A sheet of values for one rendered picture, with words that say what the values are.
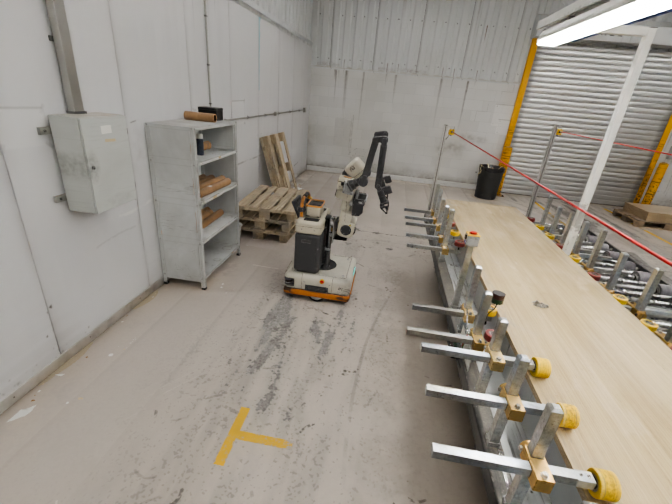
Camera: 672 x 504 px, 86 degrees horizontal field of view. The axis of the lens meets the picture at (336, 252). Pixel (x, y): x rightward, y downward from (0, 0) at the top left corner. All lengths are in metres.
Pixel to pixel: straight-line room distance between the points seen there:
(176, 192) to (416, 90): 6.85
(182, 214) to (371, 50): 6.81
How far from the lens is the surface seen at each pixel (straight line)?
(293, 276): 3.51
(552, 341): 2.09
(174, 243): 3.76
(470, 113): 9.44
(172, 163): 3.50
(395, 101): 9.27
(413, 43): 9.34
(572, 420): 1.59
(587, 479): 1.43
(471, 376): 1.98
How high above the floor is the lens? 1.92
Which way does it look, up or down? 24 degrees down
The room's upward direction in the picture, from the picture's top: 5 degrees clockwise
